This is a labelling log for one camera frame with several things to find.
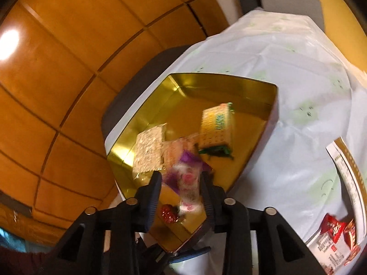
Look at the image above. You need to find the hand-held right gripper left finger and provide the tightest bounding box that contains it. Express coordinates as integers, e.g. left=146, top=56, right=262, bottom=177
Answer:
left=53, top=171, right=163, bottom=275

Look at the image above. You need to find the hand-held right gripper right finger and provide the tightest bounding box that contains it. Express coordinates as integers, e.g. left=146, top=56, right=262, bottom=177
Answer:
left=199, top=172, right=324, bottom=275

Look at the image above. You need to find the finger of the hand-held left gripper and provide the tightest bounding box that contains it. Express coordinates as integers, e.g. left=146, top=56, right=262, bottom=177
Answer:
left=169, top=246, right=212, bottom=264

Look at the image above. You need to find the red date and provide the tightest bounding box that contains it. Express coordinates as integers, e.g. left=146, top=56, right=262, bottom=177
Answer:
left=161, top=204, right=180, bottom=224

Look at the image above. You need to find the white pink snack packet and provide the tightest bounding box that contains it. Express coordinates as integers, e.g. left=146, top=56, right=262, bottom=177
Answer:
left=171, top=162, right=205, bottom=213

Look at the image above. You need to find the purple snack packet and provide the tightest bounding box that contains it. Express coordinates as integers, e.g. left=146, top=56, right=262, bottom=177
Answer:
left=163, top=149, right=213, bottom=191

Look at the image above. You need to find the puffed rice cracker packet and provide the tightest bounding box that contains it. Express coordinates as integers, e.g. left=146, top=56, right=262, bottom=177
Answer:
left=133, top=123, right=167, bottom=176

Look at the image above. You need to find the orange crispy snack packet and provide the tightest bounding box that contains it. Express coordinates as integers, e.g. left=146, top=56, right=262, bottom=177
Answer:
left=162, top=133, right=199, bottom=170

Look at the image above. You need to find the yellow green biscuit packet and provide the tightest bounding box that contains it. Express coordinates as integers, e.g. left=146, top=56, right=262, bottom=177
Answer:
left=198, top=102, right=236, bottom=159

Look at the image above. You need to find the gold tin box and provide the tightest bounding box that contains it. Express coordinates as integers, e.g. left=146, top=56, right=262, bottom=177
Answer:
left=106, top=74, right=279, bottom=254

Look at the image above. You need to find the red candy packet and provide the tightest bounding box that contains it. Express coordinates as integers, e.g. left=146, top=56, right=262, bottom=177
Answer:
left=341, top=219, right=359, bottom=250
left=320, top=213, right=348, bottom=242

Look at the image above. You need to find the white red label snack packet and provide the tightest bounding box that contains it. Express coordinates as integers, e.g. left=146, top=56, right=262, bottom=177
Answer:
left=305, top=229, right=362, bottom=267

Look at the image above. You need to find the gold white sachet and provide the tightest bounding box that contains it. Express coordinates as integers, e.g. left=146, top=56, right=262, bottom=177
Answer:
left=325, top=137, right=367, bottom=219

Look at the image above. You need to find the person's left forearm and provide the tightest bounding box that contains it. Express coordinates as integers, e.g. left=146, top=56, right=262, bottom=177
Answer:
left=0, top=250, right=48, bottom=275

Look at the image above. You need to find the dark grey chair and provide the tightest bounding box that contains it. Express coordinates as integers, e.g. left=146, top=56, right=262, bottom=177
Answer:
left=100, top=47, right=190, bottom=150

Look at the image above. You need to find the grey yellow blue chair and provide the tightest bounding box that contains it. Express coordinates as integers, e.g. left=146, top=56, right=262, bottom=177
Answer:
left=232, top=0, right=367, bottom=75

